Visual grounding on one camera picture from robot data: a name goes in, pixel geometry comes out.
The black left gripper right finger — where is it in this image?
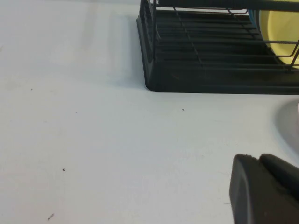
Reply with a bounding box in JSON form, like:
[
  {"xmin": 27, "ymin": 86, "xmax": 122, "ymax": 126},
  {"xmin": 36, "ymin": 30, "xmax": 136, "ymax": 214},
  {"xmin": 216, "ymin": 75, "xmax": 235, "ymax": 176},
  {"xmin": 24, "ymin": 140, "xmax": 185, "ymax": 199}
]
[{"xmin": 258, "ymin": 153, "xmax": 299, "ymax": 201}]

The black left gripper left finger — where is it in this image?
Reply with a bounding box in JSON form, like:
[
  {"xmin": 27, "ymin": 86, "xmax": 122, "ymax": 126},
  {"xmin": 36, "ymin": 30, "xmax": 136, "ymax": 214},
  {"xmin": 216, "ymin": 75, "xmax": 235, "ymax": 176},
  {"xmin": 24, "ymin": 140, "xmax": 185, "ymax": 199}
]
[{"xmin": 229, "ymin": 154, "xmax": 299, "ymax": 224}]

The yellow round plate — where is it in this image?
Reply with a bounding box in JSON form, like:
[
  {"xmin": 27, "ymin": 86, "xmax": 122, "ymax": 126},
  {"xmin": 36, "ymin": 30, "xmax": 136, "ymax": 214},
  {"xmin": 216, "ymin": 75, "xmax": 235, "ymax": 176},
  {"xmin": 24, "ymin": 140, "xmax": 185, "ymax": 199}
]
[{"xmin": 258, "ymin": 9, "xmax": 299, "ymax": 70}]

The pink round plate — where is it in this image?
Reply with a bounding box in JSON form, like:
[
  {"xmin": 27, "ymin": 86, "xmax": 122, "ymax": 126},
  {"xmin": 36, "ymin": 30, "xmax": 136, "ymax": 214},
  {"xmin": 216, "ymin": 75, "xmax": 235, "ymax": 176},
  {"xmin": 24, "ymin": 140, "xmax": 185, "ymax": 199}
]
[{"xmin": 275, "ymin": 100, "xmax": 299, "ymax": 150}]

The blue round plate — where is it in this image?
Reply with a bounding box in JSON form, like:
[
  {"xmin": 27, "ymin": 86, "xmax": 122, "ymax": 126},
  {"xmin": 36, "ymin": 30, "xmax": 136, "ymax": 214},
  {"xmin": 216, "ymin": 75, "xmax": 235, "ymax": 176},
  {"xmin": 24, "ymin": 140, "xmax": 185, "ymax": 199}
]
[{"xmin": 247, "ymin": 8, "xmax": 260, "ymax": 29}]

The black wire dish rack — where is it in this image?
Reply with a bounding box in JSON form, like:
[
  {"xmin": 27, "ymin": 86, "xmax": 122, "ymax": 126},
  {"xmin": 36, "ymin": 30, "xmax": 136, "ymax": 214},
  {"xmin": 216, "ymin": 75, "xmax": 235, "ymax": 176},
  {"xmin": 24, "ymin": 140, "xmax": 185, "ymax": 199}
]
[
  {"xmin": 140, "ymin": 0, "xmax": 299, "ymax": 73},
  {"xmin": 136, "ymin": 9, "xmax": 299, "ymax": 95}
]

